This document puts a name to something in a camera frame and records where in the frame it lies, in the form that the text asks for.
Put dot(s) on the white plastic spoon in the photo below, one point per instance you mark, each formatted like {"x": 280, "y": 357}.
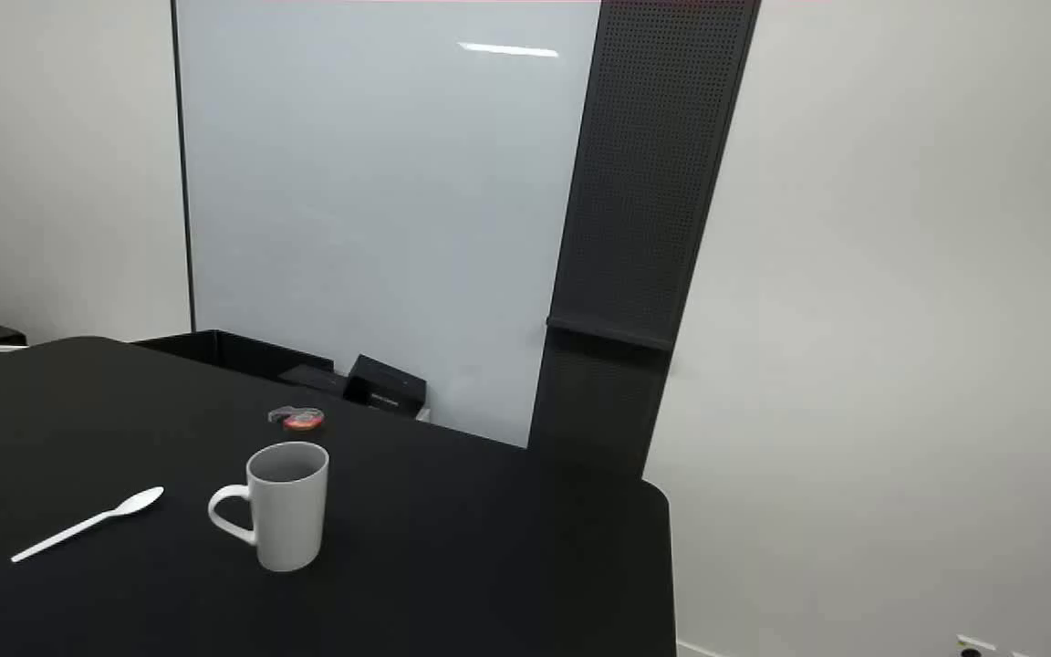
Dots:
{"x": 124, "y": 509}

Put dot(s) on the dark vertical divider panel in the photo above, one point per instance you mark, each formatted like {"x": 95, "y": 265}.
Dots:
{"x": 663, "y": 92}

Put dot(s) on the small black box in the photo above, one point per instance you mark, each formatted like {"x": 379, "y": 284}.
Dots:
{"x": 384, "y": 385}

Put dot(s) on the white whiteboard panel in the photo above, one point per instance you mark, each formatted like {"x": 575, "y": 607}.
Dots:
{"x": 391, "y": 178}

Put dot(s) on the black tray behind table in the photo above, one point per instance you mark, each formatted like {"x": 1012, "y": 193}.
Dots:
{"x": 254, "y": 357}

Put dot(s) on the white ceramic mug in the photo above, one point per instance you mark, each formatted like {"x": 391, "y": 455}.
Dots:
{"x": 286, "y": 489}

